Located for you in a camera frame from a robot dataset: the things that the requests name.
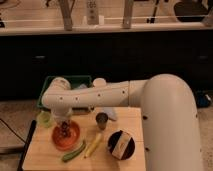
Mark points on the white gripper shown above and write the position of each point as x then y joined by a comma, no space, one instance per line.
61,115

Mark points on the dark grape bunch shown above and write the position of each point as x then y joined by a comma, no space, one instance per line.
65,130

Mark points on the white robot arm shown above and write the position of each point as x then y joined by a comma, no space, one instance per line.
169,116

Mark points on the red bowl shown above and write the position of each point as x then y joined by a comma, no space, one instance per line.
65,144

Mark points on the black bowl with sponge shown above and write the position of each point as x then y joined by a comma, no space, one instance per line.
121,145

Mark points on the light green cup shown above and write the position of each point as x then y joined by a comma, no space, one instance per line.
44,119

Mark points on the small metal cup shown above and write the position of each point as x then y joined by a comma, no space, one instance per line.
101,120

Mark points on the green cucumber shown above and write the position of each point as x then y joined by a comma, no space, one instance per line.
69,156

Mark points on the yellow banana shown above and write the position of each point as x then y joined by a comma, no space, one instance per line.
94,144

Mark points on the white plastic object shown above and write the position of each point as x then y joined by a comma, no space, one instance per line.
110,112

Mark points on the white remote control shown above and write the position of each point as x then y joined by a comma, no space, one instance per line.
92,12

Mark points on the left wooden post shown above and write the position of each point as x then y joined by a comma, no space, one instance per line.
66,14

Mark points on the wooden post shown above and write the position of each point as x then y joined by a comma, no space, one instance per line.
66,14
127,16

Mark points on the right wooden post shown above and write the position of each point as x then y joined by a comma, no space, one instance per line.
127,16

